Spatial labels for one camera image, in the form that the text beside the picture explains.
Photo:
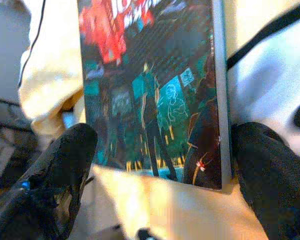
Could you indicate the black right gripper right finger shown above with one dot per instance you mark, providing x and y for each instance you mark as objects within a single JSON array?
[{"x": 272, "y": 180}]

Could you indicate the yellow cartoon egg duvet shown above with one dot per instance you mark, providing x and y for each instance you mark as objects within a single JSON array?
[{"x": 50, "y": 75}]

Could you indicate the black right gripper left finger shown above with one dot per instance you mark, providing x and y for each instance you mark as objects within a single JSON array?
[{"x": 52, "y": 175}]

